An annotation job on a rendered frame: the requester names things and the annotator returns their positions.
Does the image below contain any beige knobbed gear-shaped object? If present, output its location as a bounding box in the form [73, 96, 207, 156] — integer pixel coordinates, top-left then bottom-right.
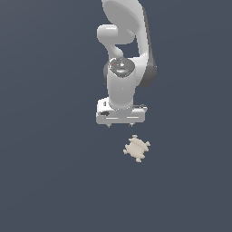
[122, 134, 151, 163]

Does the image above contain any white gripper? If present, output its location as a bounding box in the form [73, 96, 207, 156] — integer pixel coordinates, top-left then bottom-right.
[95, 97, 149, 129]

